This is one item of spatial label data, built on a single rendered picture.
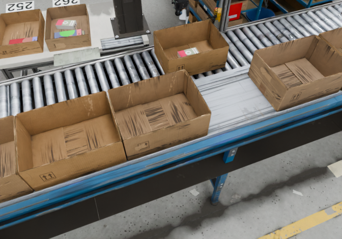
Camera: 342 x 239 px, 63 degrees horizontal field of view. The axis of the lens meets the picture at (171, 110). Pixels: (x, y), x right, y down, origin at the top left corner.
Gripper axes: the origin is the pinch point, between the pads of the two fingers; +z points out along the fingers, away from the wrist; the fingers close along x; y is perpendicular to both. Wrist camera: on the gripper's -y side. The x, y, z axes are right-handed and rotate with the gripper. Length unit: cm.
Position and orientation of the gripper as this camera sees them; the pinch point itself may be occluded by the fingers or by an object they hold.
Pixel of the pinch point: (183, 17)
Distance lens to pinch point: 184.3
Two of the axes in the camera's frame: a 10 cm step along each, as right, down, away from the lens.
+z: -0.4, 5.4, 8.4
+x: 3.5, 8.0, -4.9
